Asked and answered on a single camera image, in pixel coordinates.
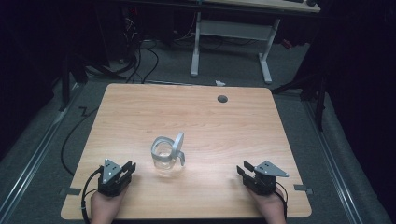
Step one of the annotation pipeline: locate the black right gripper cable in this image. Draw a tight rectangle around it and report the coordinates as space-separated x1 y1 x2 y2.
275 181 290 219

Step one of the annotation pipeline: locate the white-legged desk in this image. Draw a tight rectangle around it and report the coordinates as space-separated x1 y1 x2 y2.
189 0 322 85

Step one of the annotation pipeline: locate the black stand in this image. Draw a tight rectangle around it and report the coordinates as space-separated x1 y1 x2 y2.
270 69 329 133
57 51 127 113

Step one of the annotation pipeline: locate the glass pitcher with grey lid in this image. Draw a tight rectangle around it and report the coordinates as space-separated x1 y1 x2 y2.
150 131 187 178

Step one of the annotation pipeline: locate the grey tape piece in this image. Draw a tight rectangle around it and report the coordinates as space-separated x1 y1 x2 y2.
293 183 314 196
59 187 82 197

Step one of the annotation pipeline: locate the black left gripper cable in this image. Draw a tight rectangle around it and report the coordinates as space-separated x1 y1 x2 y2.
80 166 105 224

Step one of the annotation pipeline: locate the bundle of black cables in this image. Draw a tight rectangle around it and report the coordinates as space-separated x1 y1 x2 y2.
120 12 161 85

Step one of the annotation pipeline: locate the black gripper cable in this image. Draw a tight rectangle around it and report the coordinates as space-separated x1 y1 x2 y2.
80 166 105 224
275 181 290 219

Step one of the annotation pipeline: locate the metal floor rail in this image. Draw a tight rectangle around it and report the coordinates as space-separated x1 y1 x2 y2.
0 81 86 224
303 98 365 224

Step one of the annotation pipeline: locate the person's right hand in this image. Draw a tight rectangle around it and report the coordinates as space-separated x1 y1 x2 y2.
247 187 288 224

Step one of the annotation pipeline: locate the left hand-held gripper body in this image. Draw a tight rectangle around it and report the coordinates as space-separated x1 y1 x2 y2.
97 158 132 198

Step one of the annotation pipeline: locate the black floor cable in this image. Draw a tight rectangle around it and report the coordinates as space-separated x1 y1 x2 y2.
60 105 101 177

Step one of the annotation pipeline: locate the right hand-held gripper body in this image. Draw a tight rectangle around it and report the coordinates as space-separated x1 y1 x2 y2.
245 160 290 197

